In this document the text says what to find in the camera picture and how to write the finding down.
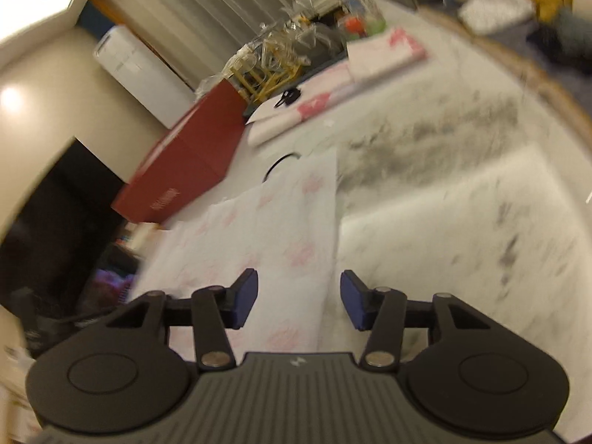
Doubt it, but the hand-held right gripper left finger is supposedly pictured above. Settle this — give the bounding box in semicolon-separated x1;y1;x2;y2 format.
108;268;260;371

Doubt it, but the black television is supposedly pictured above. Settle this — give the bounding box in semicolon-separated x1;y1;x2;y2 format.
0;136;139;329

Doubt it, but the black rubber band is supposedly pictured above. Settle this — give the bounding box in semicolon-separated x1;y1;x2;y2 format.
263;152;303;183

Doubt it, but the red cardboard box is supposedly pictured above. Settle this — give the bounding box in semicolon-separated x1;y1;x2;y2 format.
111;78;248;226

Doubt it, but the green tray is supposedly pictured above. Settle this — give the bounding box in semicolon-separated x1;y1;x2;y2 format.
240;32;352;118

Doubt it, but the large white pink folded bag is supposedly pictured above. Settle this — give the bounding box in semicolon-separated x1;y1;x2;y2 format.
245;62;357;149

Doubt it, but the white sheer curtain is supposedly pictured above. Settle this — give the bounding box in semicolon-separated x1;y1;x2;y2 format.
92;0;417;88

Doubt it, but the white plush toy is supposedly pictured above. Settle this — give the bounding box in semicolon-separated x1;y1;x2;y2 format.
458;0;537;35

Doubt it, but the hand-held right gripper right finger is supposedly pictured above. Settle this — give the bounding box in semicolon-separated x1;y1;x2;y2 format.
339;269;492;373

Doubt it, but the white pink-printed shopping bag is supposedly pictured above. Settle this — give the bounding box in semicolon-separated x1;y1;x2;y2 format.
134;150;340;364

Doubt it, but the grey blue sofa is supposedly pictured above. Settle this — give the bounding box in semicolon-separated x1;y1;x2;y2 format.
416;0;592;84

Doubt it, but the white tower air conditioner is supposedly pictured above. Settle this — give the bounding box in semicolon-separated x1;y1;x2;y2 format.
92;25;197;128

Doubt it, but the orange toy in clear box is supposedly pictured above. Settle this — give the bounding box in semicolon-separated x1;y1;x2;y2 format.
340;11;387;42

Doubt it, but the small folded bag red print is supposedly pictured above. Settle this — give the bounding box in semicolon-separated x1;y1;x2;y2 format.
346;28;428;81

